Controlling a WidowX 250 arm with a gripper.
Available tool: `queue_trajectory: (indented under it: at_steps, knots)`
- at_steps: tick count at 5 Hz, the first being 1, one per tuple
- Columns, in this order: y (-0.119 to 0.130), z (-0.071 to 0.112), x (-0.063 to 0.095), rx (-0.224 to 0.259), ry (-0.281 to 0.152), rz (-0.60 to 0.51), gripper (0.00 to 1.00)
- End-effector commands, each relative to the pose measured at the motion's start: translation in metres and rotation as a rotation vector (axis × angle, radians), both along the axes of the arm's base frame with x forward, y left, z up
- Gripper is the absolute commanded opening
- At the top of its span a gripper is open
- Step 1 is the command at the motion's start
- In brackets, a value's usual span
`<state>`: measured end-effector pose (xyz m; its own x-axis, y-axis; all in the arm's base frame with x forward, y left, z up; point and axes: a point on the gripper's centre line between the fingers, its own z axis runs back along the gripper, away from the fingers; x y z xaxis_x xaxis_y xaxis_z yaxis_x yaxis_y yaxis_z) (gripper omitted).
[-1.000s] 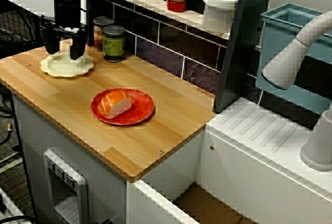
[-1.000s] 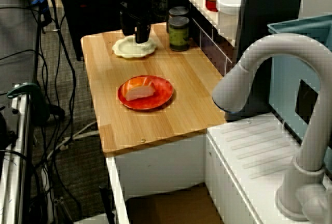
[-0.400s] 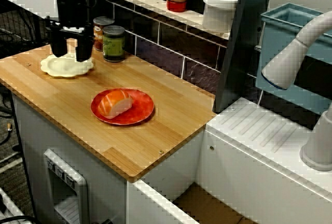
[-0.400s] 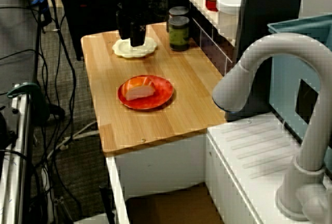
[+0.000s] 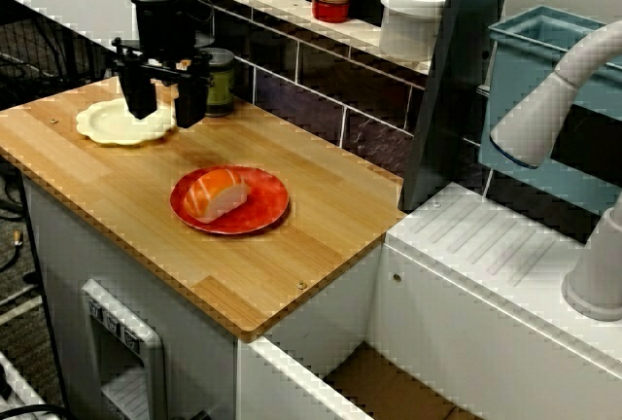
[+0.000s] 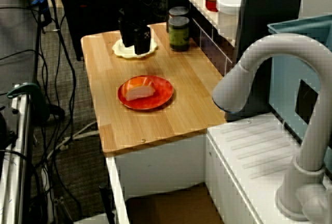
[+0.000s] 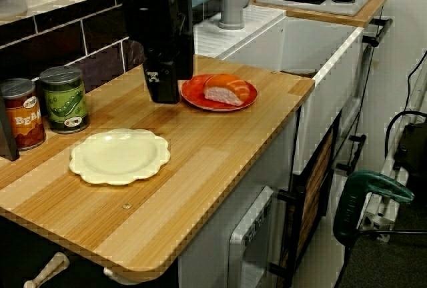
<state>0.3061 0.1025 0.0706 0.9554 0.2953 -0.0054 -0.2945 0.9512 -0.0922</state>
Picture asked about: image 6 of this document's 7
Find cream scalloped plate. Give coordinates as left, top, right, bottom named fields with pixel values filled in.
left=112, top=38, right=159, bottom=59

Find black stand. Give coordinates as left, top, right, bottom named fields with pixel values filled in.
left=58, top=0, right=146, bottom=61

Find aluminium frame rail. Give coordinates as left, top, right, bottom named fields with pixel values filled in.
left=0, top=86, right=33, bottom=224

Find white lidded tub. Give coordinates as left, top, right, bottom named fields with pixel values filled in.
left=216, top=0, right=243, bottom=40

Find dark grey upright panel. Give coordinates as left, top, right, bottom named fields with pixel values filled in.
left=232, top=0, right=306, bottom=65

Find toy salmon nigiri sushi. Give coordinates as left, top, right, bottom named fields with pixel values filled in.
left=124, top=77, right=156, bottom=101

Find green label tin can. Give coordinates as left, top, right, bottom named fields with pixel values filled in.
left=168, top=16, right=190, bottom=52

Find dark tiled backsplash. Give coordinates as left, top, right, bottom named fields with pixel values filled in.
left=165, top=0, right=234, bottom=77

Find teal plastic bin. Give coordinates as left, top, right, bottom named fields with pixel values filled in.
left=267, top=13, right=332, bottom=162

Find white toy kitchen cabinet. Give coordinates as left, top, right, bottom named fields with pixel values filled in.
left=105, top=112, right=332, bottom=224

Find grey cable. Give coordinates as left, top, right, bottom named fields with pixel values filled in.
left=46, top=121, right=99, bottom=159

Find grey toy faucet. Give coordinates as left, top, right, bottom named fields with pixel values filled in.
left=212, top=32, right=332, bottom=222

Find red round plate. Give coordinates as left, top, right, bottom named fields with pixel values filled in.
left=117, top=75, right=174, bottom=110

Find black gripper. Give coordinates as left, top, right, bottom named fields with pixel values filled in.
left=118, top=0, right=153, bottom=55

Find green clamp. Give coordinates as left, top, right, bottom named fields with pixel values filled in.
left=6, top=82, right=51, bottom=126

